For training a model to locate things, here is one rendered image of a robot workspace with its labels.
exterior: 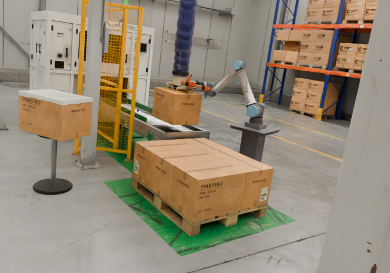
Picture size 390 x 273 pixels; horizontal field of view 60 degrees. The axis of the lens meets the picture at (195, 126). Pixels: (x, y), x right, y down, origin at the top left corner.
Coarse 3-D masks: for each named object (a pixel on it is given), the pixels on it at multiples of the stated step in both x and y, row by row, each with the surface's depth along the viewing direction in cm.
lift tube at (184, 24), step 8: (184, 0) 423; (192, 0) 423; (184, 8) 425; (192, 8) 426; (184, 16) 426; (192, 16) 429; (176, 24) 437; (184, 24) 427; (192, 24) 431; (176, 32) 435; (184, 32) 430; (192, 32) 434; (176, 40) 436; (184, 40) 432; (192, 40) 440; (176, 48) 438; (184, 48) 434
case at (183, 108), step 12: (156, 96) 464; (168, 96) 435; (180, 96) 425; (192, 96) 434; (156, 108) 465; (168, 108) 436; (180, 108) 429; (192, 108) 439; (168, 120) 436; (180, 120) 433; (192, 120) 443
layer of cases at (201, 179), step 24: (144, 144) 378; (168, 144) 390; (192, 144) 403; (216, 144) 417; (144, 168) 369; (168, 168) 330; (192, 168) 320; (216, 168) 329; (240, 168) 338; (264, 168) 347; (168, 192) 331; (192, 192) 299; (216, 192) 310; (240, 192) 330; (264, 192) 352; (192, 216) 300
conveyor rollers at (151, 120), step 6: (138, 108) 593; (144, 114) 550; (150, 114) 557; (150, 120) 508; (156, 120) 514; (156, 126) 474; (162, 126) 480; (168, 126) 485; (174, 126) 491; (180, 126) 489; (168, 132) 446
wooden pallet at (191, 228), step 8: (136, 184) 384; (144, 184) 370; (144, 192) 378; (152, 192) 356; (152, 200) 362; (160, 200) 343; (160, 208) 344; (168, 208) 348; (248, 208) 347; (256, 208) 350; (264, 208) 359; (168, 216) 332; (176, 216) 333; (184, 216) 310; (216, 216) 321; (224, 216) 324; (232, 216) 331; (176, 224) 321; (184, 224) 311; (192, 224) 301; (224, 224) 331; (232, 224) 334; (192, 232) 304
